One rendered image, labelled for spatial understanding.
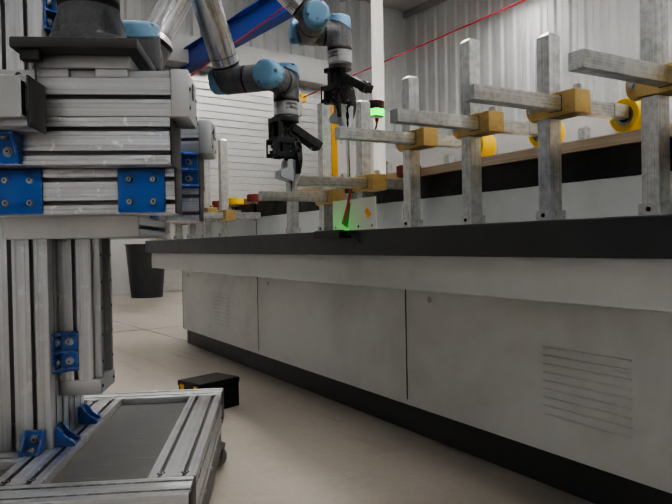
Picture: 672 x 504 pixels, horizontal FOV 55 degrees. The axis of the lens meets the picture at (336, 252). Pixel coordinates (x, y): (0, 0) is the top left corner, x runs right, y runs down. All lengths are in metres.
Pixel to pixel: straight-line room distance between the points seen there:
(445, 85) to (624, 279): 10.75
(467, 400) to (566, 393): 0.39
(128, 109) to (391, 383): 1.45
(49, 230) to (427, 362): 1.26
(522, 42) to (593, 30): 1.22
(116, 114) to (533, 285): 0.96
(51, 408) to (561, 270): 1.14
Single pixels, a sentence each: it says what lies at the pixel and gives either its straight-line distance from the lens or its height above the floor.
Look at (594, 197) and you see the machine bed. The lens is 1.69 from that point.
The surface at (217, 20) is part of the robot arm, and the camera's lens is 1.84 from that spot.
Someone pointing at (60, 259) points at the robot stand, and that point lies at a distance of 1.58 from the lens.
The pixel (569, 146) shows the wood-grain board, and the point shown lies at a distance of 1.73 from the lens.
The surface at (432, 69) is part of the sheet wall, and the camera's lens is 12.34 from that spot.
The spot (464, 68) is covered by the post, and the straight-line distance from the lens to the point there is 1.73.
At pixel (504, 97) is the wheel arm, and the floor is 0.94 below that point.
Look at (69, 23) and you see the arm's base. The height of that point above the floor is 1.08.
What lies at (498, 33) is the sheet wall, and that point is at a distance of 11.41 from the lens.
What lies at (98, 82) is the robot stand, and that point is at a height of 0.97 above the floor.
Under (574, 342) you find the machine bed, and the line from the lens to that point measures 1.75.
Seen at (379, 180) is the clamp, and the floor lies 0.85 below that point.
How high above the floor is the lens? 0.66
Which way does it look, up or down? 1 degrees down
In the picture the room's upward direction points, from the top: 1 degrees counter-clockwise
